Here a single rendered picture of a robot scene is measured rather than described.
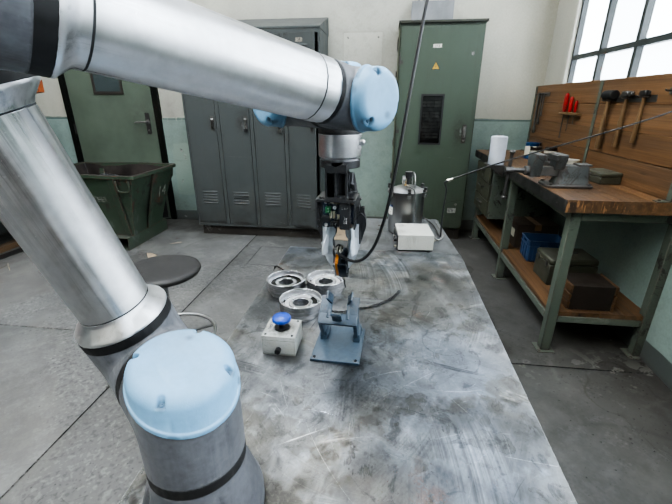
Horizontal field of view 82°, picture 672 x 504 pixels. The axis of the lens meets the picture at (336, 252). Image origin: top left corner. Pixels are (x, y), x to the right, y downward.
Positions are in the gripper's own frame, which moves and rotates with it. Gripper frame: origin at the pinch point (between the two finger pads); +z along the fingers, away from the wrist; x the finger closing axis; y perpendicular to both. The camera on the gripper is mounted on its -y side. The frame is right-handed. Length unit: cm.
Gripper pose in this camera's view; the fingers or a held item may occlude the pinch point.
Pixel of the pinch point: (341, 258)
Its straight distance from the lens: 77.3
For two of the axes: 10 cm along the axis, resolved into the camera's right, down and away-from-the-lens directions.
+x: 9.9, 0.6, -1.6
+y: -1.7, 3.6, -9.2
